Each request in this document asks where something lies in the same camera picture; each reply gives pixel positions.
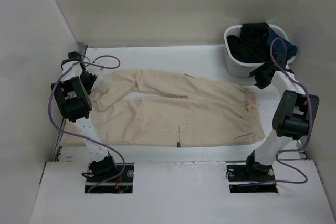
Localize beige trousers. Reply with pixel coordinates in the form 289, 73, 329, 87
60, 69, 266, 148

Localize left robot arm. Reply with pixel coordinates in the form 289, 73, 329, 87
51, 51, 119, 183

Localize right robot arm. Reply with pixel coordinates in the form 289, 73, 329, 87
243, 51, 319, 184

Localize white laundry basket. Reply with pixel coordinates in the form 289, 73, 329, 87
224, 24, 291, 77

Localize black garment in basket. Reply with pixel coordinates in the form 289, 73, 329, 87
227, 22, 269, 63

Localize navy blue garment in basket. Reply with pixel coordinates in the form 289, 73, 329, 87
266, 27, 297, 63

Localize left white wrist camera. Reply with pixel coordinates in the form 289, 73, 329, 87
89, 63, 104, 71

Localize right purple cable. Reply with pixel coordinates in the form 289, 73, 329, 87
269, 37, 313, 184

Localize purple cable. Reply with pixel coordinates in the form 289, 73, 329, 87
47, 55, 125, 193
269, 37, 313, 184

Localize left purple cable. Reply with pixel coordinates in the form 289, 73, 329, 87
47, 55, 125, 193

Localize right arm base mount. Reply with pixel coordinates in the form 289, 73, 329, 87
226, 163, 278, 193

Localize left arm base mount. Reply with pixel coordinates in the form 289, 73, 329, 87
82, 163, 134, 194

